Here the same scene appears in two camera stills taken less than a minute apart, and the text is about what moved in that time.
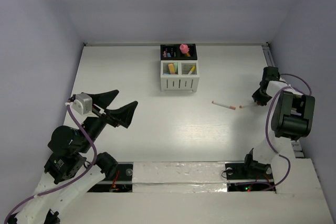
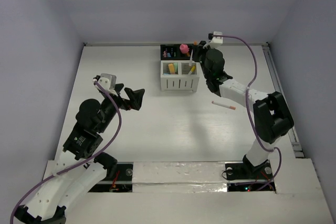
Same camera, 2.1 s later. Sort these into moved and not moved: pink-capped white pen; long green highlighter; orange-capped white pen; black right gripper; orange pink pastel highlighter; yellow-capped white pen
Moved: black right gripper; orange-capped white pen
Not moved: pink-capped white pen; long green highlighter; yellow-capped white pen; orange pink pastel highlighter
